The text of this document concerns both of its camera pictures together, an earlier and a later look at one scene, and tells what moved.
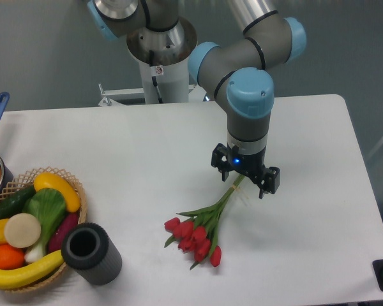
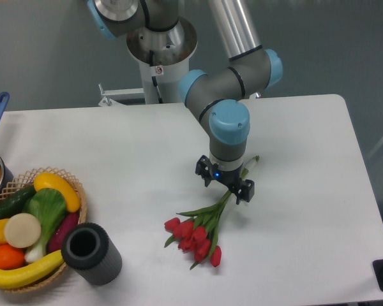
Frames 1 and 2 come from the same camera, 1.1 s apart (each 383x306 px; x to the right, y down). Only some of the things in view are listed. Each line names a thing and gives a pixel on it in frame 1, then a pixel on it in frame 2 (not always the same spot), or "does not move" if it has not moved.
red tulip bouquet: x=198 y=232 does not move
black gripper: x=225 y=159 to x=243 y=189
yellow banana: x=6 y=279 does not move
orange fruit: x=3 y=257 does not move
